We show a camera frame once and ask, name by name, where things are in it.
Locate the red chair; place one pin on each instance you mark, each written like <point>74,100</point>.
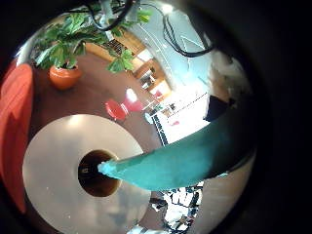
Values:
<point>115,110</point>

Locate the orange sofa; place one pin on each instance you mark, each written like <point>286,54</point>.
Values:
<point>14,130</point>

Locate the gold metal cone vase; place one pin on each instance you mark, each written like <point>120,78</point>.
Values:
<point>94,185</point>

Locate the orange round plant pot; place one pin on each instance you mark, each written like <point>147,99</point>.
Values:
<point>65,78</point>

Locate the green leafy potted plant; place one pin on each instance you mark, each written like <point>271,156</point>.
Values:
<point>65,42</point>

